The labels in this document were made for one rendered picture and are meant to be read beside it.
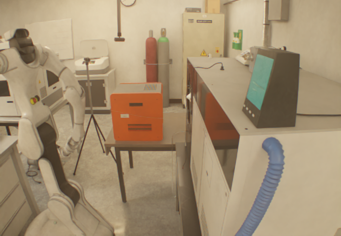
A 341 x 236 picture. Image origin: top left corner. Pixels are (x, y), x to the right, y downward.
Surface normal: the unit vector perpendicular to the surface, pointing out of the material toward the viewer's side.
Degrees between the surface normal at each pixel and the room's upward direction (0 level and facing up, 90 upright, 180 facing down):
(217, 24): 90
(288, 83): 88
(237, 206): 90
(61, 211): 90
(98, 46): 105
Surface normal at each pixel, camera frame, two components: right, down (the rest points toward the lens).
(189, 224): 0.00, -0.94
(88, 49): 0.03, 0.58
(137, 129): 0.03, 0.34
